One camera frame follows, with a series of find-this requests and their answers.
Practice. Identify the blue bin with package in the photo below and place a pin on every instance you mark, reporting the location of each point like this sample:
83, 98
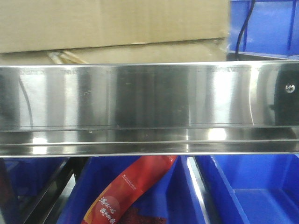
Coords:
172, 200

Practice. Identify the empty blue bin right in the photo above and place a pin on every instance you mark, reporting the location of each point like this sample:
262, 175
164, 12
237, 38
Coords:
253, 188

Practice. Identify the brown cardboard carton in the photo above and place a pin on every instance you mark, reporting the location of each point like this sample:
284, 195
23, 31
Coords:
113, 31

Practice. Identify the blue bin lower left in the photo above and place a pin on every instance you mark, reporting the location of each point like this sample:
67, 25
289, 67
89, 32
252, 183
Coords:
29, 188

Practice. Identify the blue bin upper right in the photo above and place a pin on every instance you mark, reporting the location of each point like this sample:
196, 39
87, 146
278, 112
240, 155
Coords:
273, 28

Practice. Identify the red snack package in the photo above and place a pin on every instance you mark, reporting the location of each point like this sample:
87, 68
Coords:
127, 187

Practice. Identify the steel shelf front rail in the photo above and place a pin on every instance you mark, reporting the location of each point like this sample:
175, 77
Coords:
237, 107

